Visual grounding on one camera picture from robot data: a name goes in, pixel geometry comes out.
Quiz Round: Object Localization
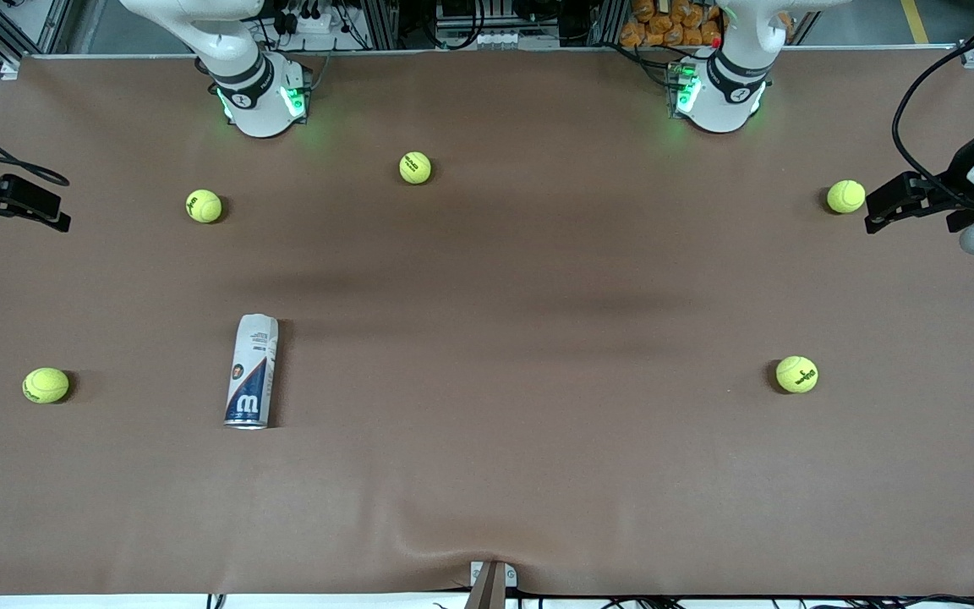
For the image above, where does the white blue tennis ball can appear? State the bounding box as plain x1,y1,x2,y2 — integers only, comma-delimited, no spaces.
224,313,280,431

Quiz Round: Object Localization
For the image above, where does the brown table mat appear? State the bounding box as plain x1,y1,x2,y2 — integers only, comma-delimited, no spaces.
0,47,974,598

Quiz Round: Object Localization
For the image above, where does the white power strip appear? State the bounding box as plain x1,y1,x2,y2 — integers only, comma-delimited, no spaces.
280,0,344,36

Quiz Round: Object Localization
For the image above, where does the metal table clamp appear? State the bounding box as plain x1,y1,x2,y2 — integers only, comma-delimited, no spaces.
463,560,519,609

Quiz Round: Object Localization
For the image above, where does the yellow tennis ball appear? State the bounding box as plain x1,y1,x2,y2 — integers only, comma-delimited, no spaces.
398,151,433,185
775,355,819,394
185,189,223,224
827,179,867,215
22,367,70,404

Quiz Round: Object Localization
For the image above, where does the white connector strip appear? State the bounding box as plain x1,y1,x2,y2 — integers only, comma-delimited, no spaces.
472,31,561,50

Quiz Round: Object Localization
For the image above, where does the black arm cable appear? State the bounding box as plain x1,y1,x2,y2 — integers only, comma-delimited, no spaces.
0,106,71,187
891,25,974,183

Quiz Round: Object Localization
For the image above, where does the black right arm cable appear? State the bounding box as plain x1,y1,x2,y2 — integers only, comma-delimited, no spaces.
0,106,71,187

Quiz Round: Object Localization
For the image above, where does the pile of orange objects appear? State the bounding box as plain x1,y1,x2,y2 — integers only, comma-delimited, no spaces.
620,0,725,48

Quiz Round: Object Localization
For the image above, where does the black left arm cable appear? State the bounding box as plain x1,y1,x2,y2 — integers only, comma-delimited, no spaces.
891,25,974,183

